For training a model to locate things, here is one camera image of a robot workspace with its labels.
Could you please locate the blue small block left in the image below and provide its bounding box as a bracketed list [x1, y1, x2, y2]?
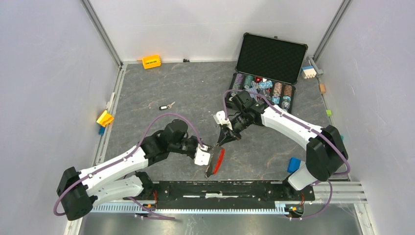
[98, 126, 106, 136]

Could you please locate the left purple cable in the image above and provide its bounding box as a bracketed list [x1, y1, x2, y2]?
[53, 112, 206, 217]

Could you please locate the white toothed cable rail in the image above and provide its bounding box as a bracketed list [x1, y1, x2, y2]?
[91, 202, 289, 215]

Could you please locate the small wooden cube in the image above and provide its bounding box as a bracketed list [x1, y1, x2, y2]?
[319, 84, 326, 94]

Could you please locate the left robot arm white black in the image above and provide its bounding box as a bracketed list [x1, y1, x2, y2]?
[53, 119, 213, 221]

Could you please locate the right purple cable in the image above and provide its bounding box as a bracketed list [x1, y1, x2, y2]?
[222, 89, 351, 221]

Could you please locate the key with black tag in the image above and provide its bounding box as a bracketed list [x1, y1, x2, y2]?
[159, 102, 175, 111]

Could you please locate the blue green white brick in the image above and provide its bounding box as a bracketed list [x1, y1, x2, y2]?
[287, 157, 302, 173]

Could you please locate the purple cable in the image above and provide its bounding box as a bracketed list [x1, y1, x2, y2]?
[53, 112, 206, 217]
[222, 89, 351, 221]

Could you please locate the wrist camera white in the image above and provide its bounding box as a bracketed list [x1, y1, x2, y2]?
[213, 111, 232, 129]
[194, 144, 211, 166]

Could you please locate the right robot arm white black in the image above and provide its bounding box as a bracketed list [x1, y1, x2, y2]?
[213, 90, 351, 200]

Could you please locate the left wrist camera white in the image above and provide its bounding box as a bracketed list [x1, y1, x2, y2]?
[194, 144, 211, 166]

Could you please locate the yellow orange block left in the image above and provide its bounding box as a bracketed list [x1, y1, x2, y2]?
[96, 110, 114, 127]

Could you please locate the white blue toy block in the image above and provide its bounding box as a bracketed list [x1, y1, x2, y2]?
[301, 66, 317, 79]

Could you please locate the red handled keyring tool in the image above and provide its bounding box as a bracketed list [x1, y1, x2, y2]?
[205, 146, 225, 178]

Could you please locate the black poker chip case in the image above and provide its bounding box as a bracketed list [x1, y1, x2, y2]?
[224, 33, 308, 113]

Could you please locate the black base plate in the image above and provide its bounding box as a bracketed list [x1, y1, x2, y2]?
[134, 180, 315, 210]

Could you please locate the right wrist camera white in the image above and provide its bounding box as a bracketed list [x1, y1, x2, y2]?
[213, 111, 232, 129]

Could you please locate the orange yellow toy block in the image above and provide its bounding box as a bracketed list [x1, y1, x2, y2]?
[141, 55, 161, 70]

